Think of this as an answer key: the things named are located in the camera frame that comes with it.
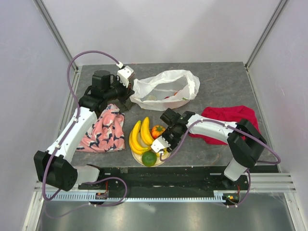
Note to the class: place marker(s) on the grey cable duct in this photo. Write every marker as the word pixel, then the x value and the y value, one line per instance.
pixel 102 197

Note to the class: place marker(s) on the olive green cloth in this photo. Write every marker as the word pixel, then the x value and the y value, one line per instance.
pixel 126 106

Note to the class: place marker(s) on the magenta red cloth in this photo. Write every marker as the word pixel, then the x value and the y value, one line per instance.
pixel 231 114

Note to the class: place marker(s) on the white plastic bag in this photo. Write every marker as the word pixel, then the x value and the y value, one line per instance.
pixel 150 92

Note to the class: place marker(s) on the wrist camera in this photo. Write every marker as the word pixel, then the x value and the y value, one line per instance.
pixel 124 73
pixel 160 144

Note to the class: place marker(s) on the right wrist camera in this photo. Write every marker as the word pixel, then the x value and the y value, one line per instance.
pixel 160 144

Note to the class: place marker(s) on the orange fake persimmon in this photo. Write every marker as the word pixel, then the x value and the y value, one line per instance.
pixel 156 131

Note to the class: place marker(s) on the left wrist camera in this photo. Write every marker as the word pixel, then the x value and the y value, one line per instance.
pixel 124 73

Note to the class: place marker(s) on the pink patterned cloth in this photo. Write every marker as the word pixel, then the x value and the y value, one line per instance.
pixel 106 134

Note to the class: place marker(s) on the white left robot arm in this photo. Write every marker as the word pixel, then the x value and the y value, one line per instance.
pixel 53 166

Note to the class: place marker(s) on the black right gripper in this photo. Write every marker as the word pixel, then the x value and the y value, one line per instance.
pixel 173 145

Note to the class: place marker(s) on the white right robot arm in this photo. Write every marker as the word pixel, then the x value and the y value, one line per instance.
pixel 244 140

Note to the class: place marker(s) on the green fake lime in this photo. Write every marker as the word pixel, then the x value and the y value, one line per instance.
pixel 149 158

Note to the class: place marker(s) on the light blue ceramic plate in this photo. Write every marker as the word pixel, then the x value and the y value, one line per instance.
pixel 137 157

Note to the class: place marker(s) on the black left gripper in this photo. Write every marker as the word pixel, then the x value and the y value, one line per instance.
pixel 127 92

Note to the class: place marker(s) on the yellow fake banana bunch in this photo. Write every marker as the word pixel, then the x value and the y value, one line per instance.
pixel 140 138

